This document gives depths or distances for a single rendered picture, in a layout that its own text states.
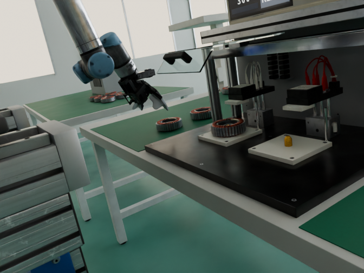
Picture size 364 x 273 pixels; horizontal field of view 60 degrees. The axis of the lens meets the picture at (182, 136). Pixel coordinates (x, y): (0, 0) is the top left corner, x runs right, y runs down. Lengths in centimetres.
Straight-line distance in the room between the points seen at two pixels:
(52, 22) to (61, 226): 500
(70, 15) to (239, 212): 70
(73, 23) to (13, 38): 433
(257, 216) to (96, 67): 62
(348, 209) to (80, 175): 47
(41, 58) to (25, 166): 487
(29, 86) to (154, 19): 240
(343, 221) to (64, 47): 507
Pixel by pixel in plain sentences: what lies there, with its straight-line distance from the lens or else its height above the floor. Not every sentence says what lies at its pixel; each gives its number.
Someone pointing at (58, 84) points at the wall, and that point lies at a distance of 535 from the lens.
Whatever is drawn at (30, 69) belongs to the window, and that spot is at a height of 112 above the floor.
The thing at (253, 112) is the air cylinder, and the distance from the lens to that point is 111.
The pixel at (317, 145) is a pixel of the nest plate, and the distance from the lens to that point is 86.
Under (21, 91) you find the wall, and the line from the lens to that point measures 529.
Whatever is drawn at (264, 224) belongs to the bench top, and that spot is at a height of 74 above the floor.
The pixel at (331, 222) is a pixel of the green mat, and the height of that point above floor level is 75.
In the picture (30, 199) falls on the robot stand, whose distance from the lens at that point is 49.
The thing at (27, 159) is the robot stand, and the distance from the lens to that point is 47.
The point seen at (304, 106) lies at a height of 88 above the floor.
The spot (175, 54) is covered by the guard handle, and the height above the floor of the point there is 106.
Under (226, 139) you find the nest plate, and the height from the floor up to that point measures 78.
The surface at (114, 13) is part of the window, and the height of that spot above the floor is 177.
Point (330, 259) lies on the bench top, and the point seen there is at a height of 74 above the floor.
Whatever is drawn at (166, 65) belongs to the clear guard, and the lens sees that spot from 100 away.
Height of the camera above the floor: 108
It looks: 16 degrees down
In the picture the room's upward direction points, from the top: 10 degrees counter-clockwise
